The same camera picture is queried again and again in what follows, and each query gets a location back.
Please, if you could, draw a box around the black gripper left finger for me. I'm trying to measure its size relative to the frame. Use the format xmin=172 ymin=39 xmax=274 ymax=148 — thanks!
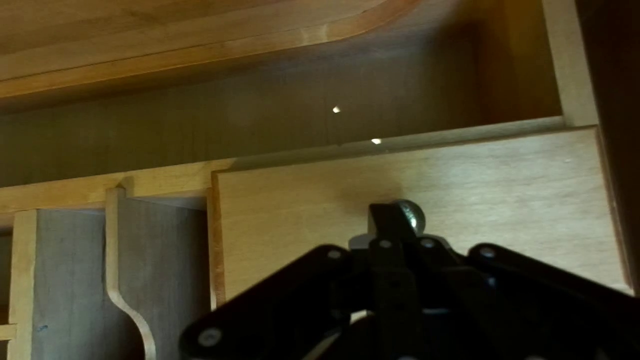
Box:
xmin=178 ymin=199 xmax=405 ymax=360

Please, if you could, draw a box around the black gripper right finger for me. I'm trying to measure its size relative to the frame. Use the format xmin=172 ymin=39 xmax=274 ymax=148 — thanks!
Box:
xmin=401 ymin=233 xmax=640 ymax=360

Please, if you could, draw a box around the small wooden drawer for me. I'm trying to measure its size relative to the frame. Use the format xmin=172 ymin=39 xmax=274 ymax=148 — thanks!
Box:
xmin=208 ymin=125 xmax=635 ymax=312

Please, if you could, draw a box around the wooden roll-top desk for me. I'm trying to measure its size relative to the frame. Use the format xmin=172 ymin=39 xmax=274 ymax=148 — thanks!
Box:
xmin=0 ymin=0 xmax=640 ymax=360

